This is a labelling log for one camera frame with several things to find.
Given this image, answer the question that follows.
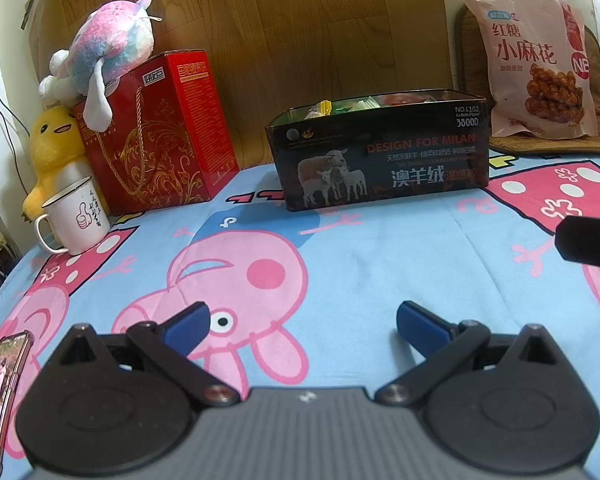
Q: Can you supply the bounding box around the large pink snack bag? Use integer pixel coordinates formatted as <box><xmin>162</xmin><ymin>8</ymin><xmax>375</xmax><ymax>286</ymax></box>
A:
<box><xmin>463</xmin><ymin>0</ymin><xmax>600</xmax><ymax>139</ymax></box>

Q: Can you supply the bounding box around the cartoon printed bed sheet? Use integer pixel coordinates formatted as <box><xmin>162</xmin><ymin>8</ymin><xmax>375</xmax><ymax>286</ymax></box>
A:
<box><xmin>0</xmin><ymin>152</ymin><xmax>600</xmax><ymax>480</ymax></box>

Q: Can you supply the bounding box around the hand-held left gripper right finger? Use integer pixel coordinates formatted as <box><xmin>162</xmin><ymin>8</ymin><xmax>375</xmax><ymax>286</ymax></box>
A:
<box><xmin>376</xmin><ymin>301</ymin><xmax>568</xmax><ymax>407</ymax></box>

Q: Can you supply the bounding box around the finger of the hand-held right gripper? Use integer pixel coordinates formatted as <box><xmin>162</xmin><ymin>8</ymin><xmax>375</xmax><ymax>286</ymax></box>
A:
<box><xmin>555</xmin><ymin>217</ymin><xmax>600</xmax><ymax>269</ymax></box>

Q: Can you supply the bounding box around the smartphone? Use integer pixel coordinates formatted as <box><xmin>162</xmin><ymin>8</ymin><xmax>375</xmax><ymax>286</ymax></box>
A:
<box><xmin>0</xmin><ymin>330</ymin><xmax>34</xmax><ymax>479</ymax></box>

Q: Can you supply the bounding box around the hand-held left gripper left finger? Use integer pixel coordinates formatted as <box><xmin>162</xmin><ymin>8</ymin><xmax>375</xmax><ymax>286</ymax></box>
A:
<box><xmin>45</xmin><ymin>302</ymin><xmax>242</xmax><ymax>407</ymax></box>

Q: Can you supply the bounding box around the black tin box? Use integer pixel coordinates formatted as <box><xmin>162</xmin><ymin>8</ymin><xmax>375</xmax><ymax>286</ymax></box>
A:
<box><xmin>265</xmin><ymin>88</ymin><xmax>491</xmax><ymax>212</ymax></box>

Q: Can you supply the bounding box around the wooden headboard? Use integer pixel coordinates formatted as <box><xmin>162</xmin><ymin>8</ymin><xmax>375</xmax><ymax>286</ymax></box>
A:
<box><xmin>29</xmin><ymin>0</ymin><xmax>463</xmax><ymax>181</ymax></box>

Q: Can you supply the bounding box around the red snack packet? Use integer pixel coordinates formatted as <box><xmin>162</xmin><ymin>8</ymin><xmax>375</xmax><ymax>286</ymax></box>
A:
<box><xmin>380</xmin><ymin>92</ymin><xmax>433</xmax><ymax>107</ymax></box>

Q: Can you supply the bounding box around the white enamel mug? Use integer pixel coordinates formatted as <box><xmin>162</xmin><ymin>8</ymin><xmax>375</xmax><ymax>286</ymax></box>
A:
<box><xmin>33</xmin><ymin>177</ymin><xmax>112</xmax><ymax>256</ymax></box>

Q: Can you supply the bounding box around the red gift box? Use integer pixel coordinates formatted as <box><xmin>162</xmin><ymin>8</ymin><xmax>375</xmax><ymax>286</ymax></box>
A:
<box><xmin>72</xmin><ymin>49</ymin><xmax>240</xmax><ymax>217</ymax></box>

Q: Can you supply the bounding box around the pastel plush toy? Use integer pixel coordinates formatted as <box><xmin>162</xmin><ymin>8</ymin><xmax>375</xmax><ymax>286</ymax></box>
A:
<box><xmin>38</xmin><ymin>0</ymin><xmax>157</xmax><ymax>132</ymax></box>

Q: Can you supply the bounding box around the yellow duck plush toy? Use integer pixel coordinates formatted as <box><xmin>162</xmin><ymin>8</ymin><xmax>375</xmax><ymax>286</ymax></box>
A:
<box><xmin>22</xmin><ymin>104</ymin><xmax>112</xmax><ymax>222</ymax></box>

